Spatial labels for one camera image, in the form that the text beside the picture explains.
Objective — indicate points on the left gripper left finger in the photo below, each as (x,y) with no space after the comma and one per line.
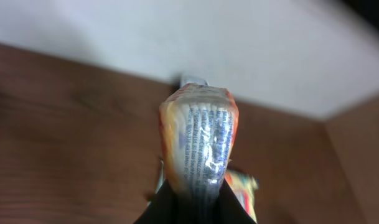
(163,209)

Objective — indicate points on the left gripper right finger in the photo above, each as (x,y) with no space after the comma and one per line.
(228,210)

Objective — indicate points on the orange tissue pack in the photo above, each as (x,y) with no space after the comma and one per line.
(198,125)

